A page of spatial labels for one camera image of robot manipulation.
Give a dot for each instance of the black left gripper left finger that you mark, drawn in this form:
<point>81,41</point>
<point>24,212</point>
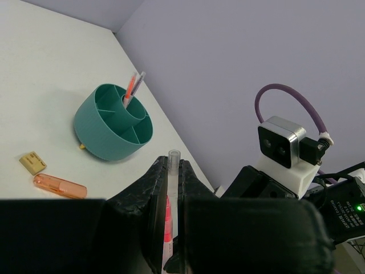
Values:
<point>123,234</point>

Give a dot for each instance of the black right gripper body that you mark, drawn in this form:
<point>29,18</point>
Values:
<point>251,183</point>

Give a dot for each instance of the yellow eraser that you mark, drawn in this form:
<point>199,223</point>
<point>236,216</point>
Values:
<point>33,163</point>

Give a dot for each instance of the clear purple gel pen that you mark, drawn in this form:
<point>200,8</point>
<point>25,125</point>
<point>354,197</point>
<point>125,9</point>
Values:
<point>138,83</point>

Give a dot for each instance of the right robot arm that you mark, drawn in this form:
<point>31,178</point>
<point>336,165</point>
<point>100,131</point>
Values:
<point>339,197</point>

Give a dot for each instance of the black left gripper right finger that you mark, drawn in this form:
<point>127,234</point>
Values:
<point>246,235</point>

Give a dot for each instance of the orange highlighter pen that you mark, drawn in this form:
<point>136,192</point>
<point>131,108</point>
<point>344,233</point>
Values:
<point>128,94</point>

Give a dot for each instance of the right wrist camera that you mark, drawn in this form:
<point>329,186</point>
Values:
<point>286,143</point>

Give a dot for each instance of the pink highlighter pen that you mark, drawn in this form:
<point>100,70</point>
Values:
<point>171,210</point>

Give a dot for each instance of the teal round desk organizer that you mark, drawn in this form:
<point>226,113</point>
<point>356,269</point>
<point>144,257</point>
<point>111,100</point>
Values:
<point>107,129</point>

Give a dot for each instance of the orange translucent case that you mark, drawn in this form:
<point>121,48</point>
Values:
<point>60,186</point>

